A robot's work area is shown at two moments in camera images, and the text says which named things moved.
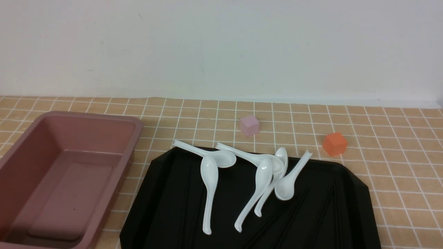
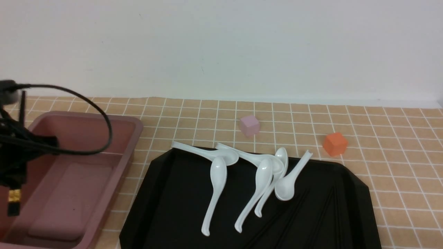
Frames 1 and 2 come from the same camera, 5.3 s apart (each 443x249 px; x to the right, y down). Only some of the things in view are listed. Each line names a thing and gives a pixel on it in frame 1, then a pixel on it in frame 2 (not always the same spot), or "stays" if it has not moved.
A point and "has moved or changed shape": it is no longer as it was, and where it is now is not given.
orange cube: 334,144 stays
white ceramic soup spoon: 209,171 has moved or changed shape
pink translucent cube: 249,125 stays
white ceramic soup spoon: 282,153 stays
